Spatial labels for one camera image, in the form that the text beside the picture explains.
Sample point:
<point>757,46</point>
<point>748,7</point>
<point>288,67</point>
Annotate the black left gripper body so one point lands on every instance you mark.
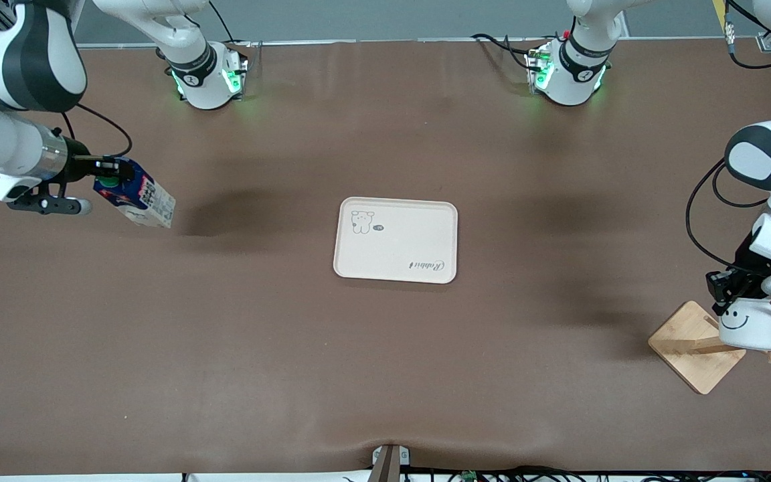
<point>735,280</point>

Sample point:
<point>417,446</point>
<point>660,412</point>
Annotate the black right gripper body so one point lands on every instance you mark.
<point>77,167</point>

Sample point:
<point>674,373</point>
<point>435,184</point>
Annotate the blue milk carton green cap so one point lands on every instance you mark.
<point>151,204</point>

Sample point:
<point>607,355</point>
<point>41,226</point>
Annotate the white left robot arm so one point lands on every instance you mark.
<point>760,157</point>

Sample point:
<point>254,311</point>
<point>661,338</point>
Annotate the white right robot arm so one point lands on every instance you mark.
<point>17,60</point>

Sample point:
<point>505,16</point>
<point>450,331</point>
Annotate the cream plastic tray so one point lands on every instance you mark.
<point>395,241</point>

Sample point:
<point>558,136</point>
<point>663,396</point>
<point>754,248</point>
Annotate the wooden mug tree stand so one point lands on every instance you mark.
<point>690,348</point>

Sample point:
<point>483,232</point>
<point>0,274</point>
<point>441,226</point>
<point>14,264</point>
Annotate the metal table edge bracket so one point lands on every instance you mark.
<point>389,462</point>

